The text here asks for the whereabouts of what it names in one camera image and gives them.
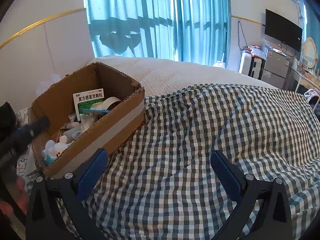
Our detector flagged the black wall television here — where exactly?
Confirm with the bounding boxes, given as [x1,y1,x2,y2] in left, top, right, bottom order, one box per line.
[265,9,303,52]

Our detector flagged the white rabbit figurine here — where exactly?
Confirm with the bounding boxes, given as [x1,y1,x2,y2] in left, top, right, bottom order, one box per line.
[42,135,69,166]

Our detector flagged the white suitcase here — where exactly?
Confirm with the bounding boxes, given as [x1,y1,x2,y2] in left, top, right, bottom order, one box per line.
[239,50,252,76]

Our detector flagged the person's left hand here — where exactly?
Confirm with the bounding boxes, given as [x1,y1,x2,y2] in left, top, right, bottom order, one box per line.
[1,176,29,216]

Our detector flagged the checkered green white cloth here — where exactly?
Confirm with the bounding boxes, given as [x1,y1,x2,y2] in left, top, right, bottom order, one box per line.
[82,85,319,239]

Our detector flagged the brown cardboard box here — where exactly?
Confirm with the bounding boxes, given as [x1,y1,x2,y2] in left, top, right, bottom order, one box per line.
[29,62,145,178]

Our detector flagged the grey cabinet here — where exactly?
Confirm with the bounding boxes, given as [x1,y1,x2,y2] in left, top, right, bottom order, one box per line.
[261,47,289,89]

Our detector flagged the green medicine box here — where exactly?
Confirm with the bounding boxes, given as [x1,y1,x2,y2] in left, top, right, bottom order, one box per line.
[73,88,105,121]

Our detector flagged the white tape roll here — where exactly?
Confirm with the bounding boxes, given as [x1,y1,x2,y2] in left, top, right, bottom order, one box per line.
[95,96,121,111]

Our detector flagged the cream white bedspread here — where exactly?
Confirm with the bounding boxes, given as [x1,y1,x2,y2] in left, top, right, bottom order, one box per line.
[90,56,275,96]

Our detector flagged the teal window curtain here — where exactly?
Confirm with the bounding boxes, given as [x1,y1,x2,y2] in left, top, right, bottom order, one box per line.
[84,0,231,66]

